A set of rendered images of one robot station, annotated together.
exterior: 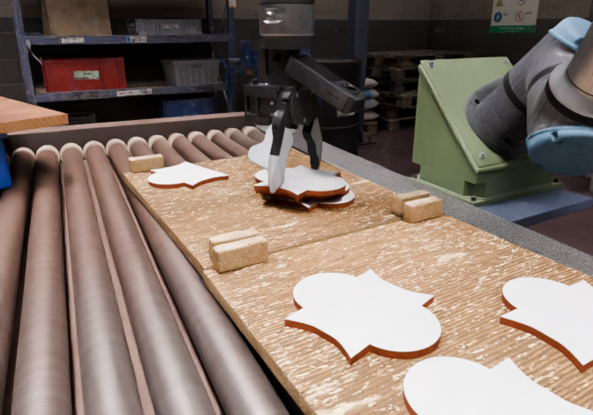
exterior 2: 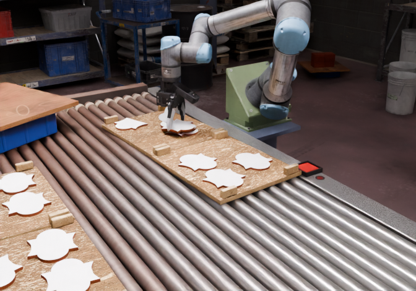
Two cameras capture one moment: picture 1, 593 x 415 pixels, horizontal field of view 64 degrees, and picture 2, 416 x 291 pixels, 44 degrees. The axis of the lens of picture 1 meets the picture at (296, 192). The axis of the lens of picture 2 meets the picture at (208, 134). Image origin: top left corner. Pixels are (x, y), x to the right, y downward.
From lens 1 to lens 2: 1.37 m
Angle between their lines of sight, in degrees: 6
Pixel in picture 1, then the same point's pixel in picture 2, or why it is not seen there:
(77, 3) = not seen: outside the picture
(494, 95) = (254, 85)
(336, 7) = not seen: outside the picture
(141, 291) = (134, 163)
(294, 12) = (174, 70)
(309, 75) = (179, 90)
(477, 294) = (229, 158)
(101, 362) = (134, 176)
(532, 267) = (248, 150)
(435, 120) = (233, 95)
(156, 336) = (145, 171)
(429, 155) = (231, 109)
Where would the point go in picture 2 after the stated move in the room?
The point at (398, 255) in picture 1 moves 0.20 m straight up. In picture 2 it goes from (210, 149) to (210, 98)
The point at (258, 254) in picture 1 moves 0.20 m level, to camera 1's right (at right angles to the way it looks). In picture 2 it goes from (168, 150) to (221, 148)
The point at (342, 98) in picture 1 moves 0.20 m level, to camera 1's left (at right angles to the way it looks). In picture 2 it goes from (191, 99) to (138, 101)
